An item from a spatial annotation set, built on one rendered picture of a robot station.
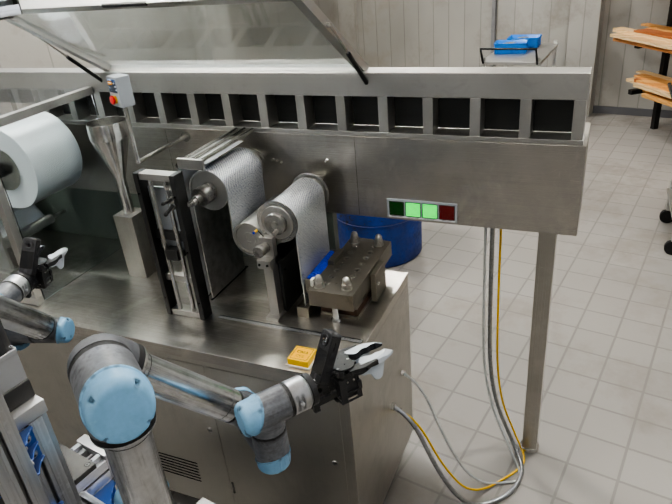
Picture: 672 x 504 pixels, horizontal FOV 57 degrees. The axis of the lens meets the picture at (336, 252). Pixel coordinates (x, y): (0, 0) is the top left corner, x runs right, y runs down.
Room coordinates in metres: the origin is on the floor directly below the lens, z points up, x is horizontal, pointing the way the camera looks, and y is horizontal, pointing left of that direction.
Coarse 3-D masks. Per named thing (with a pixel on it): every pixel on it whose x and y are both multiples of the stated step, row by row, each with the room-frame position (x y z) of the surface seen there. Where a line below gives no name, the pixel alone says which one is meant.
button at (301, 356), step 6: (300, 348) 1.56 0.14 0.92; (306, 348) 1.56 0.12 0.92; (294, 354) 1.54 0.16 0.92; (300, 354) 1.53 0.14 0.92; (306, 354) 1.53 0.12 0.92; (312, 354) 1.53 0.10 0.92; (288, 360) 1.52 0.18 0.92; (294, 360) 1.51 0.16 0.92; (300, 360) 1.50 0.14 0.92; (306, 360) 1.50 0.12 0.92; (312, 360) 1.52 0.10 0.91; (300, 366) 1.50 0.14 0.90; (306, 366) 1.49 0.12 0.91
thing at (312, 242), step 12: (324, 216) 1.99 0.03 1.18; (312, 228) 1.90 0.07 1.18; (324, 228) 1.98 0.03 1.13; (300, 240) 1.81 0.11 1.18; (312, 240) 1.89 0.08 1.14; (324, 240) 1.97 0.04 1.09; (300, 252) 1.80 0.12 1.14; (312, 252) 1.88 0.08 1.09; (324, 252) 1.96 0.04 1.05; (300, 264) 1.79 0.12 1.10; (312, 264) 1.87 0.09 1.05; (300, 276) 1.79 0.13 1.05
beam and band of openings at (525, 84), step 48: (96, 96) 2.53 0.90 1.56; (144, 96) 2.51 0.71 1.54; (192, 96) 2.33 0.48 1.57; (240, 96) 2.32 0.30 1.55; (288, 96) 2.23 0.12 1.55; (336, 96) 2.08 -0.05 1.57; (384, 96) 2.00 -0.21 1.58; (432, 96) 1.93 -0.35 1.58; (480, 96) 1.87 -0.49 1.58; (528, 96) 1.81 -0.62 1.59; (576, 96) 1.75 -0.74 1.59; (576, 144) 1.75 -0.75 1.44
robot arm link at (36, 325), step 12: (0, 300) 1.32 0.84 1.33; (12, 300) 1.37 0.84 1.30; (0, 312) 1.31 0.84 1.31; (12, 312) 1.34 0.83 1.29; (24, 312) 1.38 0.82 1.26; (36, 312) 1.43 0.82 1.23; (12, 324) 1.34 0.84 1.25; (24, 324) 1.37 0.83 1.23; (36, 324) 1.41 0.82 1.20; (48, 324) 1.45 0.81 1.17; (60, 324) 1.48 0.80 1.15; (72, 324) 1.51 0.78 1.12; (36, 336) 1.42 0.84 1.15; (48, 336) 1.45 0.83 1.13; (60, 336) 1.46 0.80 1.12; (72, 336) 1.50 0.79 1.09
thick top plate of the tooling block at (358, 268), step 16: (368, 240) 2.06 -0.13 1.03; (384, 240) 2.04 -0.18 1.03; (352, 256) 1.94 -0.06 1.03; (368, 256) 1.93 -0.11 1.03; (384, 256) 1.96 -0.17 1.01; (336, 272) 1.84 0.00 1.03; (352, 272) 1.83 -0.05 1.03; (368, 272) 1.82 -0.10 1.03; (336, 288) 1.73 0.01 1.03; (352, 288) 1.72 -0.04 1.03; (368, 288) 1.80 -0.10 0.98; (320, 304) 1.72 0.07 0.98; (336, 304) 1.70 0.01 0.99; (352, 304) 1.67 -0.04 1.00
